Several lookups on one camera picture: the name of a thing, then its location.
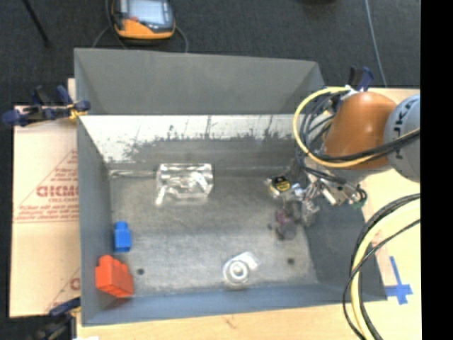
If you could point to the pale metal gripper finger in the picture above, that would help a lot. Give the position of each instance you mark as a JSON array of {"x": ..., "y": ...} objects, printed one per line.
[
  {"x": 310, "y": 214},
  {"x": 294, "y": 207}
]

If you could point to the small purple grey object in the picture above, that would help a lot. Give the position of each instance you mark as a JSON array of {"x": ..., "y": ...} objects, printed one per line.
[{"x": 287, "y": 229}]

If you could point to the grey metal bin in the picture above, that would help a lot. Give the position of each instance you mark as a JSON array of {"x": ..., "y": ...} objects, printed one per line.
[{"x": 198, "y": 246}]

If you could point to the clear glass container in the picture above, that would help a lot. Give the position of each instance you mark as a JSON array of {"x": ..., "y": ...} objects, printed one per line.
[{"x": 184, "y": 182}]

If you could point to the blue toy block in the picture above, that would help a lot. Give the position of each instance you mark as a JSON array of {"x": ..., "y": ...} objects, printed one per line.
[{"x": 122, "y": 237}]

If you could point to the orange toy block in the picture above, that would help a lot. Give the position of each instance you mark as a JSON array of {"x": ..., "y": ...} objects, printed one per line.
[{"x": 113, "y": 277}]

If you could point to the brown cardboard board red print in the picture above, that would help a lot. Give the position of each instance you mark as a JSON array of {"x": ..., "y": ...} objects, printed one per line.
[{"x": 42, "y": 225}]

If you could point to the black cylinder on white bracket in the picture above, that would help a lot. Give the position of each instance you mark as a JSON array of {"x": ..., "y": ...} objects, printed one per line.
[{"x": 279, "y": 184}]

